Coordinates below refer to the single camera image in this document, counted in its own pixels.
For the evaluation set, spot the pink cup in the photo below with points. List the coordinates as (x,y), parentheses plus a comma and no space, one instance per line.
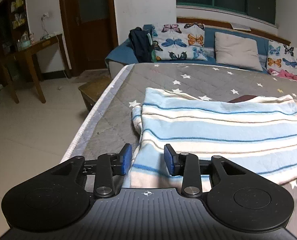
(32,37)

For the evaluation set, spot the small butterfly-print pillow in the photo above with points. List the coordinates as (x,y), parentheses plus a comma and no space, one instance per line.
(283,57)

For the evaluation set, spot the grey door mat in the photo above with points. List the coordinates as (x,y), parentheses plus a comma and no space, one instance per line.
(88,76)

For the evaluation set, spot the beige pillow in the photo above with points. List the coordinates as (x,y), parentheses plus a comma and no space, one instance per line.
(236,50)

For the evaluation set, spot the dark red cloth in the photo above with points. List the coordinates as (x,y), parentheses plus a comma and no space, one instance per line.
(243,98)

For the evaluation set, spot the white wall socket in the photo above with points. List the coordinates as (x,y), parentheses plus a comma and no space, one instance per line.
(45,15)

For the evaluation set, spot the light green jar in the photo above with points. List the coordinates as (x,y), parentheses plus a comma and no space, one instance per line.
(26,42)

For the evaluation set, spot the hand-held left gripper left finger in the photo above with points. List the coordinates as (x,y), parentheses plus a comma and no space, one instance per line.
(127,160)

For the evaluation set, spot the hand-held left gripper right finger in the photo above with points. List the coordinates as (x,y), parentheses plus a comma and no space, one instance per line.
(169,160)

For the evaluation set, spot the dark wooden shelf cabinet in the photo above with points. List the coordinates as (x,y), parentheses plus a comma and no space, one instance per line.
(3,30)

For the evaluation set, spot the pink cloth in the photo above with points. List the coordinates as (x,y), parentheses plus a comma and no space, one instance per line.
(284,75)

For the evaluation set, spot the brown wooden desk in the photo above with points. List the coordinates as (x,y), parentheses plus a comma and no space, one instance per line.
(36,47)

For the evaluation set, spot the dark blue backpack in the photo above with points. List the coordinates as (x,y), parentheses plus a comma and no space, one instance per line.
(141,45)

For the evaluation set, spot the white power strip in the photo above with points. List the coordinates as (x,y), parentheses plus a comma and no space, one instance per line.
(49,36)

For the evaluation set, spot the brown wooden door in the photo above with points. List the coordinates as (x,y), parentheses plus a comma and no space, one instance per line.
(93,42)

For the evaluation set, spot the blue white striped towel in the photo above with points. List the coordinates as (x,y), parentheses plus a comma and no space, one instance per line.
(213,130)

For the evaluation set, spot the large butterfly-print pillow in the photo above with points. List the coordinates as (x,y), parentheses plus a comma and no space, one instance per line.
(178,41)

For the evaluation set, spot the grey star-print mattress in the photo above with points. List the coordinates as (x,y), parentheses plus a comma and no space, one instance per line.
(113,105)

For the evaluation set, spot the book on sofa back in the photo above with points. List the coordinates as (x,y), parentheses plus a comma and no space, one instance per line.
(241,26)

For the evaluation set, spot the blue-covered wooden sofa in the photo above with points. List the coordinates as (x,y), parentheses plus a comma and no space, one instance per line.
(118,53)

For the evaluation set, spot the low wooden stool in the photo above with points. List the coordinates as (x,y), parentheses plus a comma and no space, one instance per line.
(94,87)

